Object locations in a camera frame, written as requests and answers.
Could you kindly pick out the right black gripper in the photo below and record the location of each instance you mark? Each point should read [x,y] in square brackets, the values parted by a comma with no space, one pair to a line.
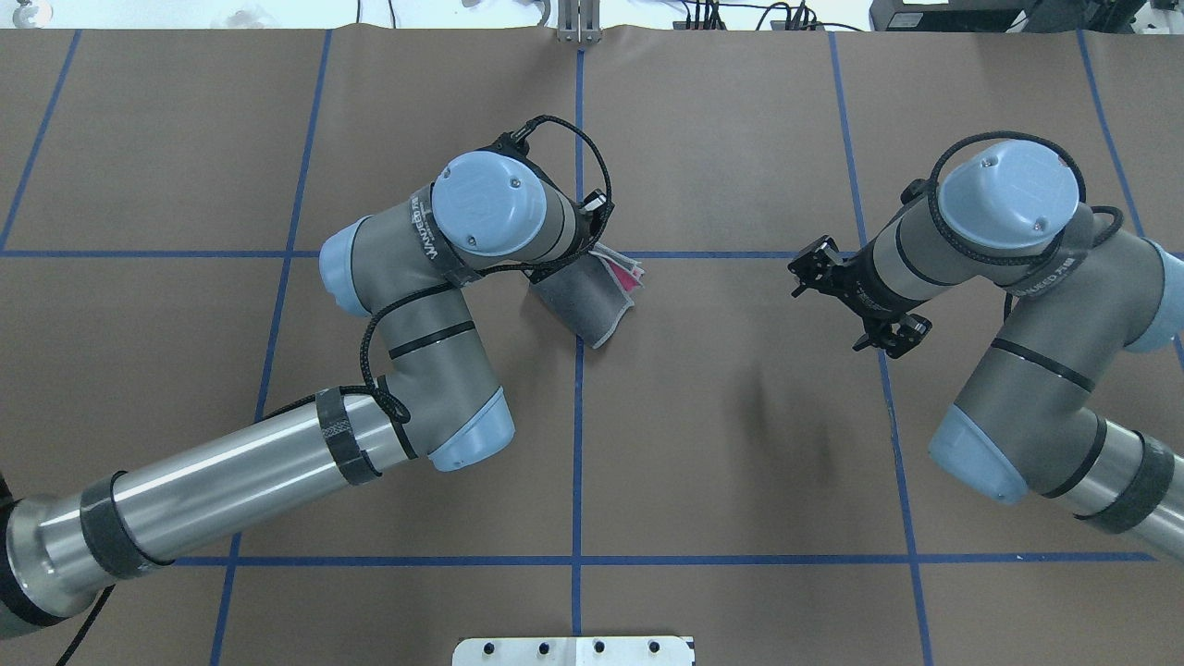
[856,286]

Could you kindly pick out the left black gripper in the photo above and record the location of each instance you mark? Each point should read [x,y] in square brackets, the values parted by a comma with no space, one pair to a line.
[585,230]

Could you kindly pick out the pink and grey towel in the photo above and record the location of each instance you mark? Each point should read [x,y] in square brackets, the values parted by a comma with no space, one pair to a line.
[592,294]

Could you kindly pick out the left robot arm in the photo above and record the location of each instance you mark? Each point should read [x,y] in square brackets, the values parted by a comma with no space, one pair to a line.
[425,388]

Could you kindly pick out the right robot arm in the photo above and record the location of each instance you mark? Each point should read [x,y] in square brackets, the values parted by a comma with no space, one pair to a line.
[1012,208]

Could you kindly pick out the aluminium frame post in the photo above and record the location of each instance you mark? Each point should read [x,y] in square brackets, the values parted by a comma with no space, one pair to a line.
[577,21]

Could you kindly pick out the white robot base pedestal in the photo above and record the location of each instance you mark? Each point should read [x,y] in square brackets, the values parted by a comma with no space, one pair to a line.
[576,650]

